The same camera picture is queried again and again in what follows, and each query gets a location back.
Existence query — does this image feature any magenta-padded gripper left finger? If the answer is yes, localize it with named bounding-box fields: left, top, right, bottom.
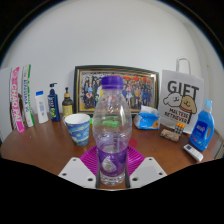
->
left=58, top=145, right=102, bottom=190

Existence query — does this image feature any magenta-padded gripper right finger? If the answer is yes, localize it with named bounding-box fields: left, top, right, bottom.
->
left=124, top=145, right=168, bottom=190

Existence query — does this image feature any clear purple-capped water bottle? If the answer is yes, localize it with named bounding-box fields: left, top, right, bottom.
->
left=91, top=75, right=133, bottom=187

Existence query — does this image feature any blue yellow patterned paper cup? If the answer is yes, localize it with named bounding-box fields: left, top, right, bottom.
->
left=63, top=113, right=92, bottom=147

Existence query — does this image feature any small patterned pouch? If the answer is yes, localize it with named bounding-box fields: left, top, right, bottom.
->
left=159, top=128, right=181, bottom=143

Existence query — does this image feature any blue tissue pack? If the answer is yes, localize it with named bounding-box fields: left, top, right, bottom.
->
left=133, top=104, right=161, bottom=131

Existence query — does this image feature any white remote control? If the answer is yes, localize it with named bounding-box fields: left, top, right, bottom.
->
left=182, top=143, right=204, bottom=163

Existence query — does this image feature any colourful puzzle cube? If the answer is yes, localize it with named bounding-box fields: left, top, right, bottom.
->
left=174, top=122, right=186, bottom=136

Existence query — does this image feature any blue detergent bottle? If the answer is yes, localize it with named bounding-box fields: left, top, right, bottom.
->
left=189, top=98, right=216, bottom=152

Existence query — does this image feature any dark blue pump bottle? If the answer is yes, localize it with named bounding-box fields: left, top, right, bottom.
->
left=47, top=82, right=61, bottom=123

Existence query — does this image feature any white blue-capped lotion bottle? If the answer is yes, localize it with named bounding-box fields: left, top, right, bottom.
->
left=34, top=90, right=50, bottom=125

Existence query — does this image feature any white paper gift bag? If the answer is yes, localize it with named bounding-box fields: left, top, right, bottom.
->
left=157, top=57, right=205, bottom=135

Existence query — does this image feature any framed group photo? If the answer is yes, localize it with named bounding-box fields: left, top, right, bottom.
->
left=73, top=64, right=160, bottom=118

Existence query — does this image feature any long green white box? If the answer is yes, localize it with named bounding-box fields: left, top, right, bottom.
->
left=21, top=64, right=36, bottom=128

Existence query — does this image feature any long pink white box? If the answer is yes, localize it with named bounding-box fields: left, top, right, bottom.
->
left=9, top=66, right=26, bottom=134

